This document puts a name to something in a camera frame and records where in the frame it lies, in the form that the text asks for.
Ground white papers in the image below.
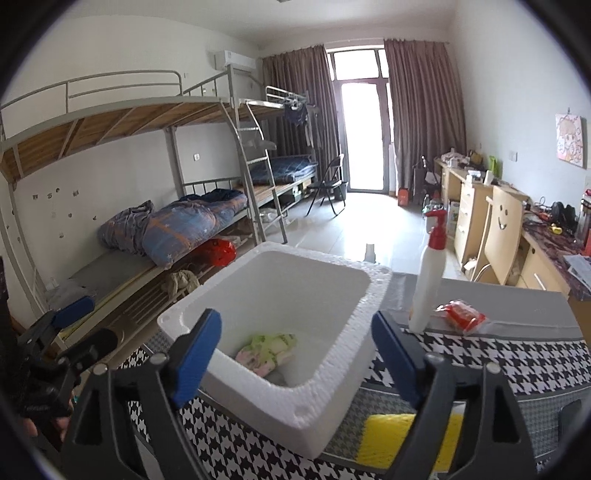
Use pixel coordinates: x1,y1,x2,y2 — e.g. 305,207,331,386
563,254,591,289

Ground blue patterned quilt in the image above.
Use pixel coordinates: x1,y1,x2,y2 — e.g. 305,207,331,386
97,189,247,268

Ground person's left hand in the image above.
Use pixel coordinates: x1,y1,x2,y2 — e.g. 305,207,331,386
21,401,75,444

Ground white foam box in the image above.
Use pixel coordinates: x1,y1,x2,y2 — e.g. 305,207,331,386
157,241,393,460

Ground red plastic packet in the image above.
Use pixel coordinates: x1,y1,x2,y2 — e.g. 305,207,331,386
436,299,488,335

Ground red plastic bag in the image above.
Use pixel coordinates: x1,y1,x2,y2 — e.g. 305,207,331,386
194,237,236,268

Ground pink cartoon wall poster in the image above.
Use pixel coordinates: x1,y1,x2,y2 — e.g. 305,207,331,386
555,113,587,168

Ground black folding chair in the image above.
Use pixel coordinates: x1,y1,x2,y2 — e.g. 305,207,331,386
305,154,347,217

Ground wooden desk with patterned cover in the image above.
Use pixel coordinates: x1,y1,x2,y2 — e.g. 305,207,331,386
505,208,591,301

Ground pink green packet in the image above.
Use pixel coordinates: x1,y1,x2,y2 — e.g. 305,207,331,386
235,332,298,377

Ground folded dark blue mattress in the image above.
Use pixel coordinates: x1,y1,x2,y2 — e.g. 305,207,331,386
265,154,319,183

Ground white spray bottle red top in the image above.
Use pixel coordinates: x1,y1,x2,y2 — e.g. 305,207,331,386
409,208,448,334

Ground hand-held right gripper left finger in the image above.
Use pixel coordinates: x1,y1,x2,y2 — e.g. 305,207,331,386
60,308,232,480

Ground yellow foam net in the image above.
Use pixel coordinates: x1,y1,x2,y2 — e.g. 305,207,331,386
358,413,465,469

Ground beige crumpled cloth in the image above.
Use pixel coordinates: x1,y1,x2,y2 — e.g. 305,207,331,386
164,270,201,296

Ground glass balcony door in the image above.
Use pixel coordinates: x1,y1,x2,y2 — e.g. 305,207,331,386
325,45,398,195

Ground dark hanging clothes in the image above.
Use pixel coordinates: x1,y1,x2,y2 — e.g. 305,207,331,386
283,99,308,125

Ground metal bunk bed wooden slats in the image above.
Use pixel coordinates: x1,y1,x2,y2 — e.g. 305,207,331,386
0,69,289,370
231,85,324,217

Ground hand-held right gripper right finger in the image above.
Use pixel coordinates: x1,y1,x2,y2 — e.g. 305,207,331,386
370,310,539,480

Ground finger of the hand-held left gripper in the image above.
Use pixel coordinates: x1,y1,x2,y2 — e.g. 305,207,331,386
17,296,96,358
55,329,119,386

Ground wooden chair with smiley cutout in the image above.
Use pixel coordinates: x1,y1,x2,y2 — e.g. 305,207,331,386
471,185,529,289

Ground brown curtain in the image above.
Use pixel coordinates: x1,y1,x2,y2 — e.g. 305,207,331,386
262,45,347,162
384,39,468,195

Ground white air conditioner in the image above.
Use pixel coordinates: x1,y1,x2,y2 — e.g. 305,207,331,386
213,50,256,72

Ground metal bunk bed ladder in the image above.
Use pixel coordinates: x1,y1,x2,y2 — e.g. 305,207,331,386
222,99,289,245

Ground clear tumbler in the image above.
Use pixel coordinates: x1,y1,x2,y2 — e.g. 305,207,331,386
575,191,591,245

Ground grey mattress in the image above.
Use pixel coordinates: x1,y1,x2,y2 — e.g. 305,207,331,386
46,251,153,305

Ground black trolley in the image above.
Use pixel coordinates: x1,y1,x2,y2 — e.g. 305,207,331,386
413,157,439,204

